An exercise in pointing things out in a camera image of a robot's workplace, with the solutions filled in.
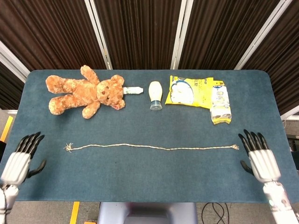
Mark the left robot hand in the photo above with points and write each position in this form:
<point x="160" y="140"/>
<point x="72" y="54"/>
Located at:
<point x="16" y="166"/>

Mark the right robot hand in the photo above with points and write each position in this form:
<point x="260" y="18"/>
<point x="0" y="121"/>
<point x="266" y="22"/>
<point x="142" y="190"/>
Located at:
<point x="264" y="165"/>

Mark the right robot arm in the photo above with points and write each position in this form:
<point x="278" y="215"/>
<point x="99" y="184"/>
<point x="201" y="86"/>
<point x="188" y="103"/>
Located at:
<point x="280" y="205"/>

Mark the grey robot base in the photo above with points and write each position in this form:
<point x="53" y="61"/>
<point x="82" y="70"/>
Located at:
<point x="112" y="212"/>

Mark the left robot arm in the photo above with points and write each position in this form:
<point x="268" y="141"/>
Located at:
<point x="8" y="198"/>

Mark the yellow floor tape strip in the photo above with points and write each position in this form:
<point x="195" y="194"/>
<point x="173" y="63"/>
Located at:
<point x="7" y="128"/>
<point x="74" y="212"/>

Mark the white yellow roll cake pack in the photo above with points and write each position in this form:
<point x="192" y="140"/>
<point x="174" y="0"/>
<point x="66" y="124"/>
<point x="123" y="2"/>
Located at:
<point x="220" y="105"/>

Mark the brown teddy bear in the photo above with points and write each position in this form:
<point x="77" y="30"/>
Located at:
<point x="77" y="93"/>

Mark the yellow snack bag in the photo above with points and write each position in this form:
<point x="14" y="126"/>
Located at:
<point x="187" y="93"/>

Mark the blue felt table mat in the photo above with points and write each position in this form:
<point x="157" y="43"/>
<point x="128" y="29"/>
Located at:
<point x="140" y="177"/>

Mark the white squeeze bottle clear cap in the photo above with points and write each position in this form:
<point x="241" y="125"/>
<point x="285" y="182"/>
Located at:
<point x="155" y="91"/>

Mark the small white green-label bottle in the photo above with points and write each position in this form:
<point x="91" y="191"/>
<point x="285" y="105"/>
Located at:
<point x="134" y="90"/>

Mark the white partition post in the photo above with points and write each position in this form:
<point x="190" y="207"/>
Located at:
<point x="290" y="114"/>
<point x="14" y="62"/>
<point x="99" y="38"/>
<point x="262" y="35"/>
<point x="181" y="35"/>

